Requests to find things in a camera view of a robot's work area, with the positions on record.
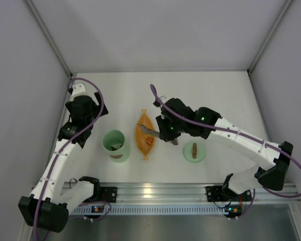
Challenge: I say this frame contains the metal tongs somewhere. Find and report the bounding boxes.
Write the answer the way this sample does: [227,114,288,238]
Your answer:
[139,124,179,146]

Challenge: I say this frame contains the green lid with handle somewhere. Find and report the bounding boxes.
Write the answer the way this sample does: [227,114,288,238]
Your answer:
[183,141,206,163]

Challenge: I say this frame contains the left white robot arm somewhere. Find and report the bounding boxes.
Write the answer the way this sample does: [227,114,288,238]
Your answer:
[18,92,108,232]

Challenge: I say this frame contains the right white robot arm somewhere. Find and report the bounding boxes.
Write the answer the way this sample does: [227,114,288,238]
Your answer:
[156,98,293,196]

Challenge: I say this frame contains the small red food pieces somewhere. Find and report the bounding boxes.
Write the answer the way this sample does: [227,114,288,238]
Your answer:
[144,135,154,146]

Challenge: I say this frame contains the orange boat-shaped tray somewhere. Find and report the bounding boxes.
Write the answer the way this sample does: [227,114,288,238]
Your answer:
[134,108,155,160]

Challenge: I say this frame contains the green cup container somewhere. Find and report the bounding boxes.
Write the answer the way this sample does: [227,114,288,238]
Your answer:
[102,130,130,163]

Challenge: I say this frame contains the brown food in cup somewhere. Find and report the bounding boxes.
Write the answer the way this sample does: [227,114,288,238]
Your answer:
[110,143,123,152]

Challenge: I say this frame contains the left controller board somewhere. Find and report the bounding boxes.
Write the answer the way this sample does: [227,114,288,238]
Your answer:
[84,205,109,222]

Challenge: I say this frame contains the controller board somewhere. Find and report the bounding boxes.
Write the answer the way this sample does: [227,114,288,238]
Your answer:
[84,205,109,222]
[224,206,243,220]

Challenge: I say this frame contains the right controller board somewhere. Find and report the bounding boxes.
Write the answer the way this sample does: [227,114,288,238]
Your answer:
[224,206,243,220]

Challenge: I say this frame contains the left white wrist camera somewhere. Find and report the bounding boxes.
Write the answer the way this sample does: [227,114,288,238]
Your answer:
[67,83,87,98]

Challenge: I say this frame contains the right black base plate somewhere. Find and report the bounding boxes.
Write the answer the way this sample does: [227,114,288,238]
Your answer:
[205,185,252,202]

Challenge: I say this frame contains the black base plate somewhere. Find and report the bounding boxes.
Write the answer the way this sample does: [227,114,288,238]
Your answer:
[205,185,252,202]
[89,186,117,203]

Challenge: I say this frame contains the aluminium mounting rail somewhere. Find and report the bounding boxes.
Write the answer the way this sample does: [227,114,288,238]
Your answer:
[31,182,301,205]

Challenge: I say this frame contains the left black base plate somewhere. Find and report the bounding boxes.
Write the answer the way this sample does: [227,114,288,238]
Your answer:
[89,186,117,203]

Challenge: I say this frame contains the grey slotted cable duct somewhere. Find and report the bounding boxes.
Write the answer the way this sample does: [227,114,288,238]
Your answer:
[70,205,228,216]

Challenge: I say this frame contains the left aluminium frame post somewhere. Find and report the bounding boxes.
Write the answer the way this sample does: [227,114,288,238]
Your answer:
[23,0,73,78]

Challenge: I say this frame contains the aluminium frame post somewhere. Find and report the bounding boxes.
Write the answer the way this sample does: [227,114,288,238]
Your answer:
[23,0,73,78]
[247,0,295,77]

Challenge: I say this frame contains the right aluminium frame post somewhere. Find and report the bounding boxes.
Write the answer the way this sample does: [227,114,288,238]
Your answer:
[247,0,295,77]

